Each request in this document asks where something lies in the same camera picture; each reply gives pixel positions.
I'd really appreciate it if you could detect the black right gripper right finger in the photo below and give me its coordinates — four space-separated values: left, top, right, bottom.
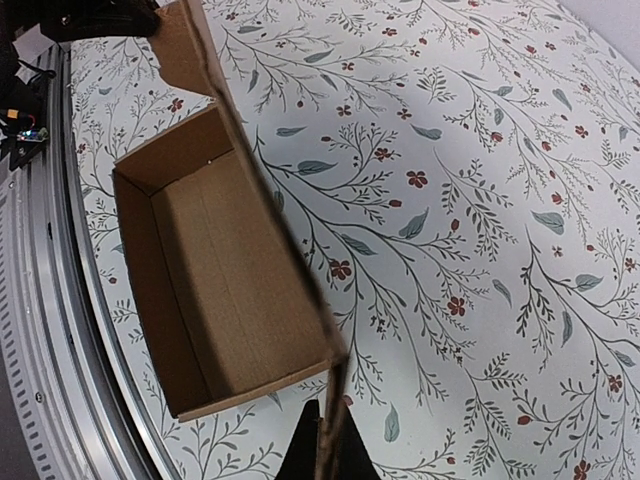
339 401 380 480

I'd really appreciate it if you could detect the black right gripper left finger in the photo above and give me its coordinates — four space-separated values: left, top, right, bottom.
275 400 320 480

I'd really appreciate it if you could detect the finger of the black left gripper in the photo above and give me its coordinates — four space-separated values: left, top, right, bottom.
37 0 160 42

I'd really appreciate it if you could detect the brown cardboard box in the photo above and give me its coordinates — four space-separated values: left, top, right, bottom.
113 1 349 479

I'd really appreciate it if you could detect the floral patterned table mat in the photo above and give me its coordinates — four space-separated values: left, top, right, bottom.
67 0 640 480

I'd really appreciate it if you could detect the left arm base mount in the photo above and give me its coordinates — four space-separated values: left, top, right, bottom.
1 18 57 171

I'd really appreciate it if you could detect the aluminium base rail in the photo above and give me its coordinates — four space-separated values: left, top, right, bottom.
1 45 161 479

